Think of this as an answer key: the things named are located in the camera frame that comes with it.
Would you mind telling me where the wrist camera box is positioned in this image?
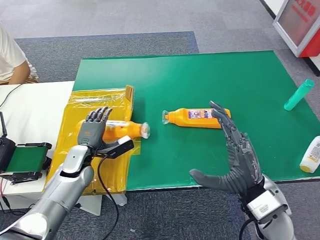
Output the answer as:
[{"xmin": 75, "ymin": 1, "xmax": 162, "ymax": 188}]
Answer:
[
  {"xmin": 245, "ymin": 189, "xmax": 289, "ymax": 224},
  {"xmin": 95, "ymin": 135, "xmax": 135, "ymax": 160}
]

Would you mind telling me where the small green belt conveyor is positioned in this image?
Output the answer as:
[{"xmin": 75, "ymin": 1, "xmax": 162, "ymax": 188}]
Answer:
[{"xmin": 0, "ymin": 142, "xmax": 53, "ymax": 185}]

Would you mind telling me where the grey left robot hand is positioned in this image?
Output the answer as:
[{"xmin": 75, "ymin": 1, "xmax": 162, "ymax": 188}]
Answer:
[{"xmin": 77, "ymin": 105, "xmax": 118, "ymax": 151}]

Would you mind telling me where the green mat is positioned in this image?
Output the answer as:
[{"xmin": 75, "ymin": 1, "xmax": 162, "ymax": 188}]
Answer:
[{"xmin": 72, "ymin": 50, "xmax": 320, "ymax": 192}]

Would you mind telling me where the thin black cable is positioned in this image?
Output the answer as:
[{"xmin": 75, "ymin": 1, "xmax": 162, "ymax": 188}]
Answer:
[{"xmin": 0, "ymin": 83, "xmax": 23, "ymax": 109}]

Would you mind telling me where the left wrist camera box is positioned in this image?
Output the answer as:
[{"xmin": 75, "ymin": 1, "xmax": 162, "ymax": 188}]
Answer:
[{"xmin": 95, "ymin": 135, "xmax": 135, "ymax": 160}]

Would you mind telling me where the white table base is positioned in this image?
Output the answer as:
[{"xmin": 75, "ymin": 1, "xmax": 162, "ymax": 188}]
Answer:
[{"xmin": 74, "ymin": 193, "xmax": 128, "ymax": 217}]

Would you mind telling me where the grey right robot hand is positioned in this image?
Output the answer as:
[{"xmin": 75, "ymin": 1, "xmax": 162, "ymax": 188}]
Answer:
[{"xmin": 189, "ymin": 100, "xmax": 264, "ymax": 202}]

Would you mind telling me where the orange bottle with label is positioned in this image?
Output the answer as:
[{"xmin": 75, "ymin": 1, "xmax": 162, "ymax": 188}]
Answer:
[
  {"xmin": 162, "ymin": 107, "xmax": 232, "ymax": 130},
  {"xmin": 75, "ymin": 119, "xmax": 151, "ymax": 142}
]

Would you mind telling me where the white bottle with yellow cap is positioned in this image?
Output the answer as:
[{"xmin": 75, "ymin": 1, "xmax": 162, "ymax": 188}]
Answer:
[{"xmin": 299, "ymin": 135, "xmax": 320, "ymax": 174}]

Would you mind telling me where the black camera cable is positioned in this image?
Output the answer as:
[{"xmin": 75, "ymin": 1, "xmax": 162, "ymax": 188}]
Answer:
[
  {"xmin": 238, "ymin": 214, "xmax": 266, "ymax": 240},
  {"xmin": 97, "ymin": 154, "xmax": 120, "ymax": 240}
]

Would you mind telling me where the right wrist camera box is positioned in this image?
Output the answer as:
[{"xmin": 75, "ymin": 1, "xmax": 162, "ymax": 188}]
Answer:
[{"xmin": 245, "ymin": 189, "xmax": 289, "ymax": 224}]

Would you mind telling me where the yellow taped cardboard box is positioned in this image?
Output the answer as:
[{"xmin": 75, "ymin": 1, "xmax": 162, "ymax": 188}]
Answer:
[{"xmin": 45, "ymin": 85, "xmax": 142, "ymax": 196}]

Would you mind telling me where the person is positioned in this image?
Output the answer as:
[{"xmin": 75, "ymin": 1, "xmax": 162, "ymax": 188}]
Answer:
[{"xmin": 0, "ymin": 22, "xmax": 40, "ymax": 86}]

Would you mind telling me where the black controller with antenna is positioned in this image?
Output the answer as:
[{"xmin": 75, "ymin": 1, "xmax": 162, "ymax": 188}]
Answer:
[{"xmin": 0, "ymin": 111, "xmax": 17, "ymax": 174}]

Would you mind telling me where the green plastic bottle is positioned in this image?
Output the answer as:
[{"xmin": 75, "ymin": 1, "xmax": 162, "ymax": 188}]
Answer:
[{"xmin": 283, "ymin": 78, "xmax": 315, "ymax": 112}]

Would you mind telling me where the red and white sign stand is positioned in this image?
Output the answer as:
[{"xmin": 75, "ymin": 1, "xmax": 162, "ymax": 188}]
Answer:
[{"xmin": 272, "ymin": 0, "xmax": 320, "ymax": 59}]

